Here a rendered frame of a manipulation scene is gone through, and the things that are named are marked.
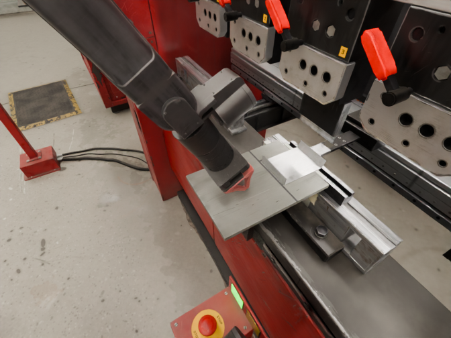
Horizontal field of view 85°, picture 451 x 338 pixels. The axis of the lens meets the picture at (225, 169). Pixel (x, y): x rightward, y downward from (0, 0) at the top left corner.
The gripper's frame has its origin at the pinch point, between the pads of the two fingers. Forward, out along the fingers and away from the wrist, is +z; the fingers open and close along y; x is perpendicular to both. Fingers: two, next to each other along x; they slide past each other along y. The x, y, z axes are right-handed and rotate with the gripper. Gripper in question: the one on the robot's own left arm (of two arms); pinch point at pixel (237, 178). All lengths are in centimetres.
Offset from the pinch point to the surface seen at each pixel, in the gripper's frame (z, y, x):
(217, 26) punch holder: -7.8, 36.4, -21.5
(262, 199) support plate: 3.8, -5.4, -0.9
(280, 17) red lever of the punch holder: -17.1, 7.8, -23.2
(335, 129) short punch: 1.0, -5.3, -20.6
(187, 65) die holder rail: 14, 70, -13
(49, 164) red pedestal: 51, 156, 108
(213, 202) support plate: -0.5, -1.2, 7.0
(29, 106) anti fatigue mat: 50, 271, 123
